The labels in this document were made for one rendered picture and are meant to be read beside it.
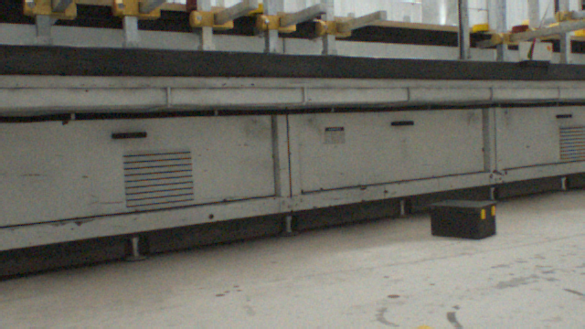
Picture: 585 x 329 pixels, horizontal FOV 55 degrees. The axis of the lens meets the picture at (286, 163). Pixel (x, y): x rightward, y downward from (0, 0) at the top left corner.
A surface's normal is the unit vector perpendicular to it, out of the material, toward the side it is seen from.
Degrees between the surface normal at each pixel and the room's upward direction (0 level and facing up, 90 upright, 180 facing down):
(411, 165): 92
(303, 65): 90
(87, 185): 90
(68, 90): 90
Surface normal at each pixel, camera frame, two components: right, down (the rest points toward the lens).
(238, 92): 0.52, 0.02
